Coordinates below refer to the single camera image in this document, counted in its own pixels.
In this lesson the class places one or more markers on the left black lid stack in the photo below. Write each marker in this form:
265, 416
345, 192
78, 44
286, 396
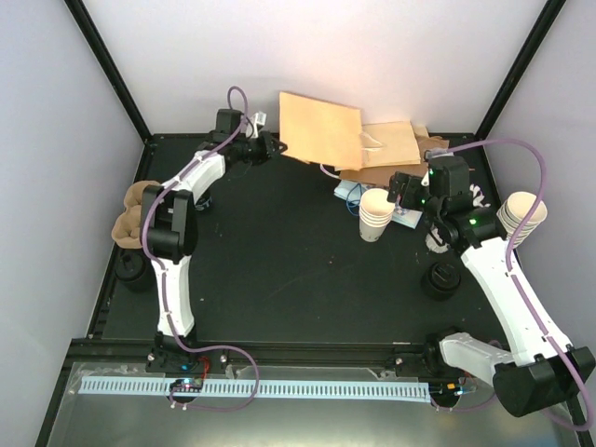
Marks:
133, 271

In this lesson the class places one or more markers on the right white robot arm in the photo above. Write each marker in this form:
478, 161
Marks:
541, 367

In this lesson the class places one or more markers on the orange paper bag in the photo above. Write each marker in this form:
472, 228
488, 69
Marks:
320, 132
389, 144

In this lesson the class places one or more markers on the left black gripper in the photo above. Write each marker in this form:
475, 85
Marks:
265, 147

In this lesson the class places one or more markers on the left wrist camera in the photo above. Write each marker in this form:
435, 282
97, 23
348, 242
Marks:
258, 121

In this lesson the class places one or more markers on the white paper cup stack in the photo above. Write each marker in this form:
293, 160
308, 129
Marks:
375, 213

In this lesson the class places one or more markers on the black printed paper cup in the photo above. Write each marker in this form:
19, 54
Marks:
204, 203

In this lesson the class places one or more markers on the tilted paper cup stack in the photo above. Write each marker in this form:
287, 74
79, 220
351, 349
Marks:
514, 209

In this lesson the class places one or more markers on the small circuit board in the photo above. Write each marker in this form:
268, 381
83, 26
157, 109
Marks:
185, 385

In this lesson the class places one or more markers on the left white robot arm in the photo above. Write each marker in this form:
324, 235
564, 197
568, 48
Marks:
169, 233

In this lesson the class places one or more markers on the brown kraft paper bag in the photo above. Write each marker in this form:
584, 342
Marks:
380, 176

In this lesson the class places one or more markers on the brown pulp cup carrier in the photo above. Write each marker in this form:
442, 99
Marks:
127, 227

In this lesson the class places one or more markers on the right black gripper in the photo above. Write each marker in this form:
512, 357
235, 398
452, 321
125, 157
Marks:
396, 184

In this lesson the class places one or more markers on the right black lid stack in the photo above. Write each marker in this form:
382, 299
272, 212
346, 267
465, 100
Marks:
440, 281

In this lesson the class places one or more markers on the black lid stack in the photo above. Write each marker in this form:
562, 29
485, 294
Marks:
440, 281
133, 271

